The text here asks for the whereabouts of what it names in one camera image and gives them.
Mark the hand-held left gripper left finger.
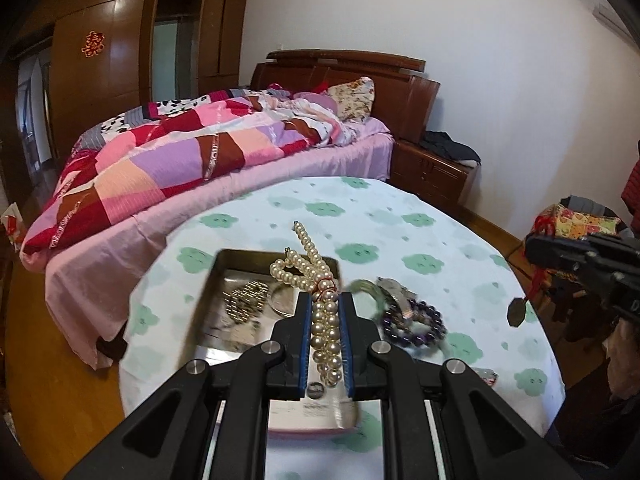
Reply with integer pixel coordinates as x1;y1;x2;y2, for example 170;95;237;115
65;291;313;480

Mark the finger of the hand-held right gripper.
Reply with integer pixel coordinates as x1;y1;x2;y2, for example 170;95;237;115
524;234;601;273

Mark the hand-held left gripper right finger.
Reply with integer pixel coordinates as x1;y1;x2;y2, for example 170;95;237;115
337;291;581;480

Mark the pearl necklace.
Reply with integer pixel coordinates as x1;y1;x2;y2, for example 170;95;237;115
270;221;346;388

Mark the green jade bracelet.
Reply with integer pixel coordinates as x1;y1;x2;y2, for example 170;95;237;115
347;278;383;306

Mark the pink metal tin box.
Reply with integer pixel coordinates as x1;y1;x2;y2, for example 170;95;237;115
187;248;362;435

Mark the octagonal pendant with red cord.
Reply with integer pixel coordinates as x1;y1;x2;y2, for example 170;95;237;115
506;265;548;328

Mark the silver metal watch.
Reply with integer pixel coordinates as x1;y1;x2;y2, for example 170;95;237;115
375;276;416;321

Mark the purple bead bracelet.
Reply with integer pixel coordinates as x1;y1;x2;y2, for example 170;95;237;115
382;297;448;351

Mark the person's right forearm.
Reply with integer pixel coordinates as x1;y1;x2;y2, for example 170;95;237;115
606;317;640;408

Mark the colourful patterned cushion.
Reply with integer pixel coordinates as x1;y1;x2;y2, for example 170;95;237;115
542;204;623;241

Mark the silver bangle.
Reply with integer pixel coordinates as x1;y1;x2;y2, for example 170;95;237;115
267;280;301;318

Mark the rattan chair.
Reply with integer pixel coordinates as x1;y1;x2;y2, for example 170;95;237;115
525;210;631;343

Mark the grey cloth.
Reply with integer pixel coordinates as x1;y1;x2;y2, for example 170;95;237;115
567;194;617;218

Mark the red garment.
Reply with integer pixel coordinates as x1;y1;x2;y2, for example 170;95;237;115
621;157;640;216

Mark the white tablecloth with green clouds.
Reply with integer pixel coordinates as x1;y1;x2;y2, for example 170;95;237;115
119;176;566;480

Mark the wooden nightstand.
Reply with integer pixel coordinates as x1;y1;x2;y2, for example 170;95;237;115
390;139;483;206

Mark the black clothing pile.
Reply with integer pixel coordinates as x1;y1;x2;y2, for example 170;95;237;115
419;131;496;166

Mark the pink bedsheet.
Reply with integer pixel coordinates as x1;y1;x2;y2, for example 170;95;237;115
20;115;396;371

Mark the wooden bed headboard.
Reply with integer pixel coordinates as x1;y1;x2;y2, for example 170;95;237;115
249;50;442;136

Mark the patchwork quilt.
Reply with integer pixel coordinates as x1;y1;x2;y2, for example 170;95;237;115
20;87;346;256

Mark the white air conditioner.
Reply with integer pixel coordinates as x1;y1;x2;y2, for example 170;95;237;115
592;2;633;41

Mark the floral pillow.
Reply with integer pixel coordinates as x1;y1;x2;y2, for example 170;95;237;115
326;77;376;122

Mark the cow print blanket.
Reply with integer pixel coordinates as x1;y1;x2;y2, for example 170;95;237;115
97;96;201;135

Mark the red and white bag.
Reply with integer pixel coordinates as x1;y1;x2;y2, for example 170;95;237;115
1;202;25;252

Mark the wooden wardrobe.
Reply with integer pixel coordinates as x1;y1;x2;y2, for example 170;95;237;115
0;0;253;181

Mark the red paper decoration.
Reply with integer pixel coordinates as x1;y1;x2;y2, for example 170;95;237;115
81;31;107;58

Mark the gold bead bracelet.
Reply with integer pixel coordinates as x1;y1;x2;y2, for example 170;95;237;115
225;281;271;323

